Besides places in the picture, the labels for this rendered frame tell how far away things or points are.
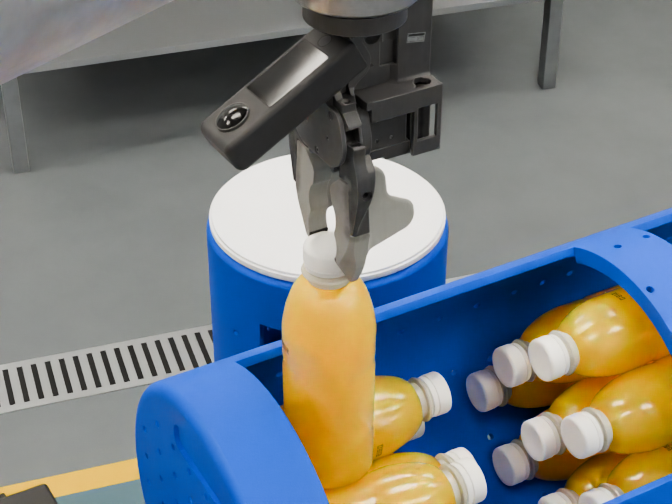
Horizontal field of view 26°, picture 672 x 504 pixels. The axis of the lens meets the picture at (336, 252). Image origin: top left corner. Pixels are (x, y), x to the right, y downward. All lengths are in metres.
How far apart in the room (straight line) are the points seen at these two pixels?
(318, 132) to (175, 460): 0.32
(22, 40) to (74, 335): 2.85
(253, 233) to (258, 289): 0.08
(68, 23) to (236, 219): 1.26
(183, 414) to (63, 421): 1.92
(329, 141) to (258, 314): 0.66
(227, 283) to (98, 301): 1.71
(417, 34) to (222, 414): 0.32
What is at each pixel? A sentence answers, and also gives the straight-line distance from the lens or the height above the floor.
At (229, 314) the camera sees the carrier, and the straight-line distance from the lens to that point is 1.69.
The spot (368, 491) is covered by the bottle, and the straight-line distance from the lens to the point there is 1.17.
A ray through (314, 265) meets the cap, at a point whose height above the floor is 1.35.
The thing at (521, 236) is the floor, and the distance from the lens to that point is 3.56.
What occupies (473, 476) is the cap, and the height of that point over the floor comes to 1.13.
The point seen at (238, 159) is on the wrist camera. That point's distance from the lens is 0.97.
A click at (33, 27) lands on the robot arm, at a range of 0.43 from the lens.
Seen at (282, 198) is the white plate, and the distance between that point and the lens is 1.73.
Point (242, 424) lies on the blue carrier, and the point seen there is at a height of 1.23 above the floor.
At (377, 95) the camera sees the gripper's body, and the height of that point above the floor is 1.49.
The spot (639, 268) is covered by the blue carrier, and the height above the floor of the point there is 1.23.
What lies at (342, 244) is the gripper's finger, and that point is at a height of 1.37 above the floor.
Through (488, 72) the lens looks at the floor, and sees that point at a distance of 4.31.
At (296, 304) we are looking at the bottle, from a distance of 1.09.
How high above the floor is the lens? 1.95
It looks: 34 degrees down
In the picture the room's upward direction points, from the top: straight up
